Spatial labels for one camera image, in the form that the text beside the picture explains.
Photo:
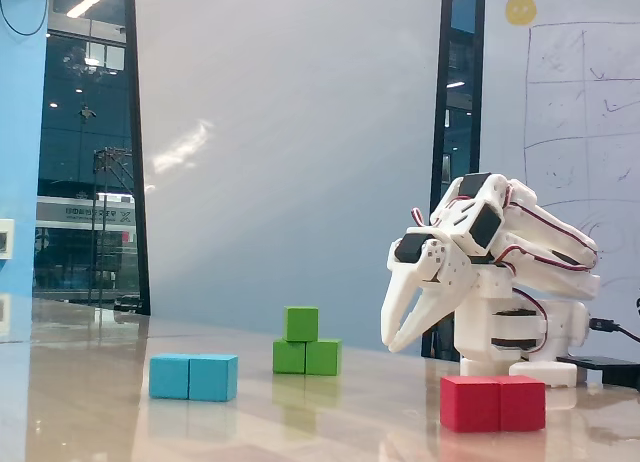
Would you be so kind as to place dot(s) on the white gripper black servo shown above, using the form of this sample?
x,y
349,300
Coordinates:
x,y
434,271

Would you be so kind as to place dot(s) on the small green cube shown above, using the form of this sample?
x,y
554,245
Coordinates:
x,y
301,323

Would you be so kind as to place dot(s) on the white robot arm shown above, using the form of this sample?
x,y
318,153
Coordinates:
x,y
472,322

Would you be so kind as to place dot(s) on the long green block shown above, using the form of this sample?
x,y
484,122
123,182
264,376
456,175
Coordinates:
x,y
305,358

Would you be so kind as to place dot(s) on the long red block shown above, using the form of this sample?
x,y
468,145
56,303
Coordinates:
x,y
492,404

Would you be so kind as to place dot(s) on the long blue block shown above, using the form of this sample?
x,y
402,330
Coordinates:
x,y
192,378

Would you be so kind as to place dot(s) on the flat black box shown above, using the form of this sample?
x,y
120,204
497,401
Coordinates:
x,y
615,369

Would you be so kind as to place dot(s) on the whiteboard with pen drawings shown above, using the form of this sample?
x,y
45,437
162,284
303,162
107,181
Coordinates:
x,y
575,57

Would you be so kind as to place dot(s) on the yellow round sticker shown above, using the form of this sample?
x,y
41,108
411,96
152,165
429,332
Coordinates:
x,y
520,9

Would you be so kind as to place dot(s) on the black glass door frame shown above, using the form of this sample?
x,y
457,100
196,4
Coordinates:
x,y
446,32

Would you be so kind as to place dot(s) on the black window frame post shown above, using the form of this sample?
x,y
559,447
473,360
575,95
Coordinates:
x,y
136,132

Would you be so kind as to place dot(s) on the white wall socket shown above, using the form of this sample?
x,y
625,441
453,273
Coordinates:
x,y
6,237

